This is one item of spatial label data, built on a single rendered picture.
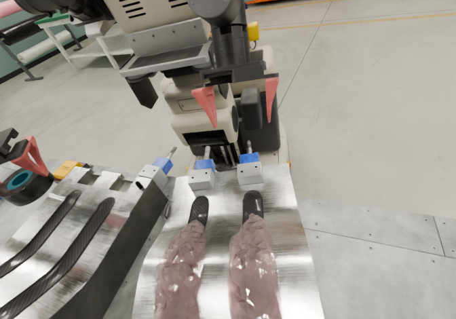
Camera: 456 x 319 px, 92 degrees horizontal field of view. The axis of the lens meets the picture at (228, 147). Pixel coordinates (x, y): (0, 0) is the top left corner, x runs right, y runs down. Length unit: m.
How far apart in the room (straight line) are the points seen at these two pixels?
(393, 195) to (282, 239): 1.23
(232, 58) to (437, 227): 0.45
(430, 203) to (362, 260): 1.16
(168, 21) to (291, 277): 0.63
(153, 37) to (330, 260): 0.66
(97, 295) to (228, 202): 0.28
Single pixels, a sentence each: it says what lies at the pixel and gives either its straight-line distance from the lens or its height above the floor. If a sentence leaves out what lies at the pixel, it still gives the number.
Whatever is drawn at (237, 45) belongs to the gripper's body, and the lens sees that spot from 0.36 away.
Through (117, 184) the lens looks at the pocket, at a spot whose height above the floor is 0.88.
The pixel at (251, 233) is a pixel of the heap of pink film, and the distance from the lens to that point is 0.37.
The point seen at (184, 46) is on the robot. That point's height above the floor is 1.04.
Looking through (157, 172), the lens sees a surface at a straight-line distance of 0.59.
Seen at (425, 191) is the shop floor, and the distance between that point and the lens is 1.64.
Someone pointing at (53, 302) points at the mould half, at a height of 0.90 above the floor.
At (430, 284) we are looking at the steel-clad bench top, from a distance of 0.49.
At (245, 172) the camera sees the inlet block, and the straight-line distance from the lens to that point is 0.46.
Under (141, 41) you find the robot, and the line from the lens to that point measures 0.71.
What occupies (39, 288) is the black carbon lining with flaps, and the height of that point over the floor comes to 0.89.
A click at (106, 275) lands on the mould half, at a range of 0.51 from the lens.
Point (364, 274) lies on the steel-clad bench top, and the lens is 0.47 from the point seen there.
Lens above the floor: 1.24
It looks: 43 degrees down
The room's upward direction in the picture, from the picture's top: 18 degrees counter-clockwise
